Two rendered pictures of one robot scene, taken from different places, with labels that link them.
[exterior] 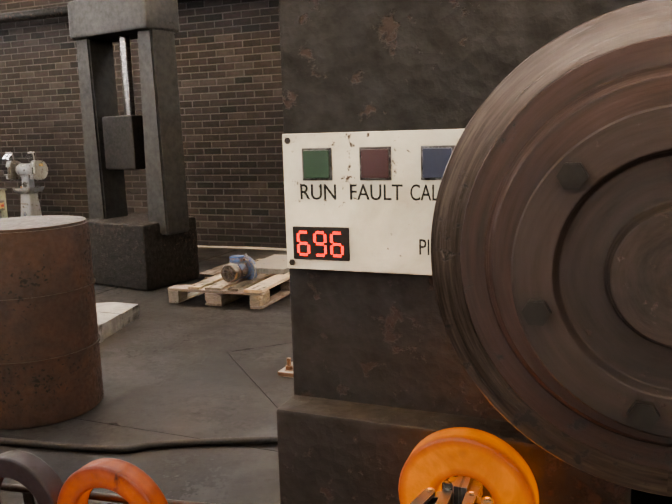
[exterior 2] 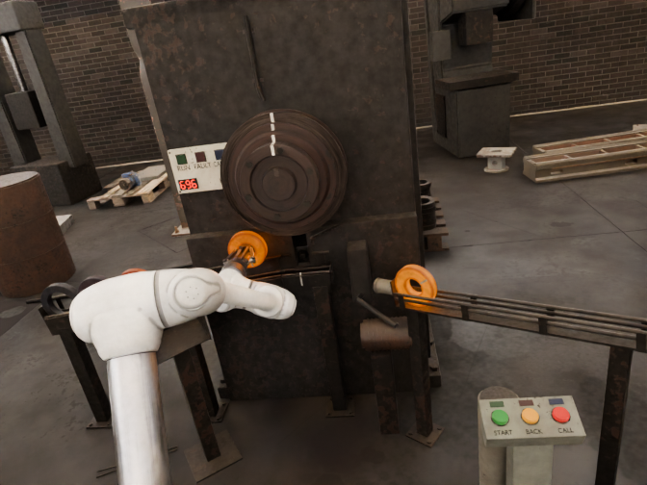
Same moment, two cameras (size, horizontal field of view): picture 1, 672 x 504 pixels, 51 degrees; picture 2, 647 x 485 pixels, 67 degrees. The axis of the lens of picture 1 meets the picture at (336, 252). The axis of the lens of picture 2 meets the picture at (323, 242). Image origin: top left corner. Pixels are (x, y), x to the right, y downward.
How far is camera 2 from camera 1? 1.13 m
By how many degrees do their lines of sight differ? 19
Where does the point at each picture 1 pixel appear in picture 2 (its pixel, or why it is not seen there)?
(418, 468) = (232, 244)
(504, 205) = (237, 170)
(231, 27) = (76, 12)
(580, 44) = (247, 126)
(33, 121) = not seen: outside the picture
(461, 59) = (219, 121)
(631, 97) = (260, 141)
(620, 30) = (256, 122)
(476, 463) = (246, 239)
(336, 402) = (204, 233)
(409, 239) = (216, 178)
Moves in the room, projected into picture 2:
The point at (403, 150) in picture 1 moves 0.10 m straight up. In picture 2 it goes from (208, 151) to (202, 126)
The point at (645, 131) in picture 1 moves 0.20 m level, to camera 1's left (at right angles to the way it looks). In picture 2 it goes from (263, 152) to (204, 165)
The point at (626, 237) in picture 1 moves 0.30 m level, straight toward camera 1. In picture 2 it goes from (264, 177) to (243, 206)
